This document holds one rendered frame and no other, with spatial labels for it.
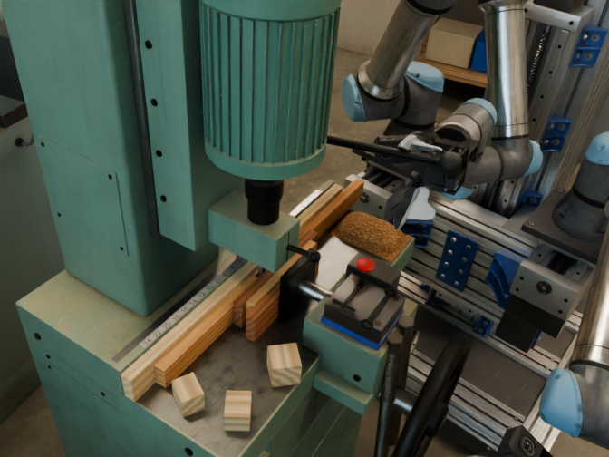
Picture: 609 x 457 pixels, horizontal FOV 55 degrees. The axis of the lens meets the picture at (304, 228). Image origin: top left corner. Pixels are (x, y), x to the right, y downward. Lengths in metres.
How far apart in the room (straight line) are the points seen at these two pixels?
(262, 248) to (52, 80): 0.40
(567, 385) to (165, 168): 0.64
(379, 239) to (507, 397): 0.90
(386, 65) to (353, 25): 3.06
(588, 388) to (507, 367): 1.15
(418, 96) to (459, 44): 2.27
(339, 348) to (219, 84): 0.43
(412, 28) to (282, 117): 0.60
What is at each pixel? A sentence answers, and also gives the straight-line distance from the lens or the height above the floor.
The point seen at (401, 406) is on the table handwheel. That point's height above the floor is 0.82.
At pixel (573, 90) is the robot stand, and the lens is 1.60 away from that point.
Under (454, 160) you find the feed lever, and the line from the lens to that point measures 0.89.
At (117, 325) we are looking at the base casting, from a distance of 1.15.
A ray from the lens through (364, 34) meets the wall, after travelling 4.43.
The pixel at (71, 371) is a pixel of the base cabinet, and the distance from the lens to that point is 1.24.
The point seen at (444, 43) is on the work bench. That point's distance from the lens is 3.81.
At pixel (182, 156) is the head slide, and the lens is 0.89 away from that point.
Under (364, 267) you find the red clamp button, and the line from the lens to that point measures 0.92.
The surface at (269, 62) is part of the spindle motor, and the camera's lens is 0.72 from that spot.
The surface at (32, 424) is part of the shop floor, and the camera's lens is 2.06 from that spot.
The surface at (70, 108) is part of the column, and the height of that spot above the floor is 1.20.
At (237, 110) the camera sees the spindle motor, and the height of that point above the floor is 1.29.
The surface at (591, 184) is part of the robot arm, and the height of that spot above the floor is 0.95.
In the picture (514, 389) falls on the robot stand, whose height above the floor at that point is 0.21.
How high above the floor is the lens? 1.63
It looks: 38 degrees down
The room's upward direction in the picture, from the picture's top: 5 degrees clockwise
